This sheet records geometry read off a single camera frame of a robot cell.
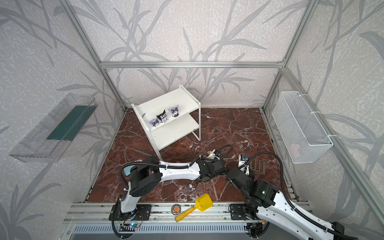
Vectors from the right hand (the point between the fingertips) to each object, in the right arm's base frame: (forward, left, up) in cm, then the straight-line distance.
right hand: (234, 165), depth 78 cm
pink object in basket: (+5, -30, +9) cm, 31 cm away
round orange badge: (-18, +30, -11) cm, 37 cm away
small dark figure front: (-9, +22, -10) cm, 26 cm away
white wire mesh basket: (+2, -25, +22) cm, 34 cm away
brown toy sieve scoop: (+4, -16, -10) cm, 19 cm away
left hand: (+8, +15, -7) cm, 19 cm away
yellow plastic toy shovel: (-16, +17, -11) cm, 25 cm away
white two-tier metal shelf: (+15, +33, +22) cm, 42 cm away
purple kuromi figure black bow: (+9, +38, +25) cm, 46 cm away
